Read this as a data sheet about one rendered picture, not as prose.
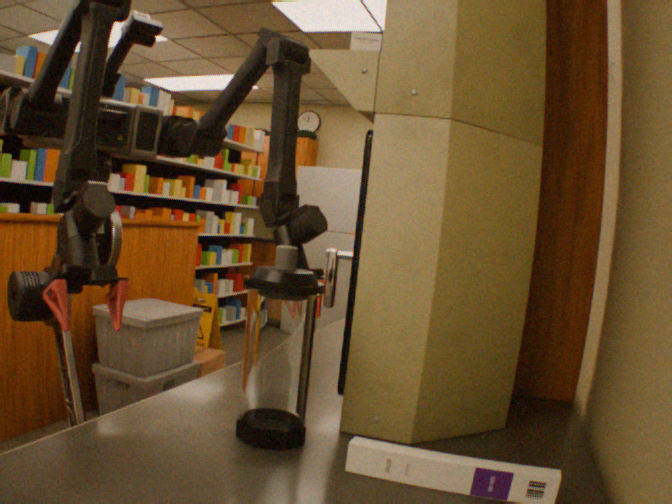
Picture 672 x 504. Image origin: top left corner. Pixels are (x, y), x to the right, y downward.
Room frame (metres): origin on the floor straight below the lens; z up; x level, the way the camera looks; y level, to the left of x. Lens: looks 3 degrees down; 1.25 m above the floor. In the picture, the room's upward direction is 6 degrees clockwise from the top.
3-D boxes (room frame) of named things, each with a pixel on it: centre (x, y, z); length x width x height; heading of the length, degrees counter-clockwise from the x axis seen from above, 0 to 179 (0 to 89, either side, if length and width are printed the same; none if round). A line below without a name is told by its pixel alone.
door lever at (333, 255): (0.87, -0.01, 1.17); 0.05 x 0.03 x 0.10; 72
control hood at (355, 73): (0.98, -0.03, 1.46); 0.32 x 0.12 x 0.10; 163
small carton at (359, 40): (0.93, -0.01, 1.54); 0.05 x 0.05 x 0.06; 0
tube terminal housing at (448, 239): (0.92, -0.20, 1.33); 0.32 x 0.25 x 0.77; 163
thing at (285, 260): (0.75, 0.06, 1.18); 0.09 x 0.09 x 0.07
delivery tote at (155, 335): (3.04, 1.01, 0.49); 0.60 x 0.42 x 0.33; 163
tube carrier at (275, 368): (0.75, 0.06, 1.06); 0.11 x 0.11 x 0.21
